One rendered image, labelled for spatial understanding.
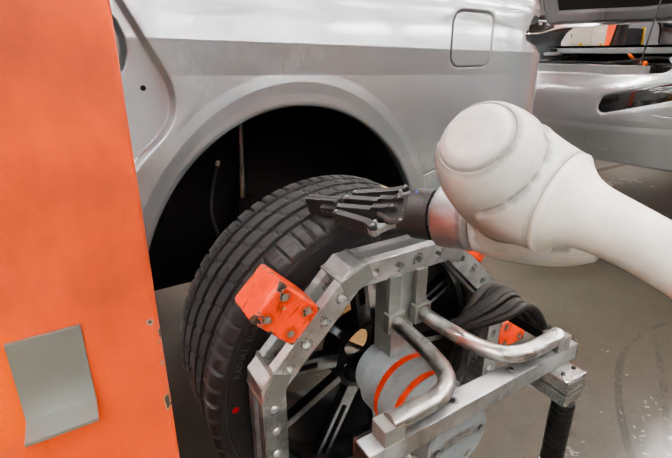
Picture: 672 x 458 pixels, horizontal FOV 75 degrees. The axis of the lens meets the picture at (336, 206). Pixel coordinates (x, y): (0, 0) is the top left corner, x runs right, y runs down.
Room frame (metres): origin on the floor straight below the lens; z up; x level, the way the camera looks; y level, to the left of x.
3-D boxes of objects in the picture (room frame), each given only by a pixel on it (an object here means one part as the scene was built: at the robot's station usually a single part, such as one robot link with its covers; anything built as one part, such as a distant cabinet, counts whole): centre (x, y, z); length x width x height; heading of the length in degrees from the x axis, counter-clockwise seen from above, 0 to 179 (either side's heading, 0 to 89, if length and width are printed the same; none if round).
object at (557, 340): (0.64, -0.25, 1.03); 0.19 x 0.18 x 0.11; 31
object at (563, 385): (0.60, -0.36, 0.93); 0.09 x 0.05 x 0.05; 31
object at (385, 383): (0.63, -0.14, 0.85); 0.21 x 0.14 x 0.14; 31
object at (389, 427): (0.53, -0.08, 1.03); 0.19 x 0.18 x 0.11; 31
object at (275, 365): (0.69, -0.11, 0.85); 0.54 x 0.07 x 0.54; 121
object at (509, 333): (0.86, -0.37, 0.85); 0.09 x 0.08 x 0.07; 121
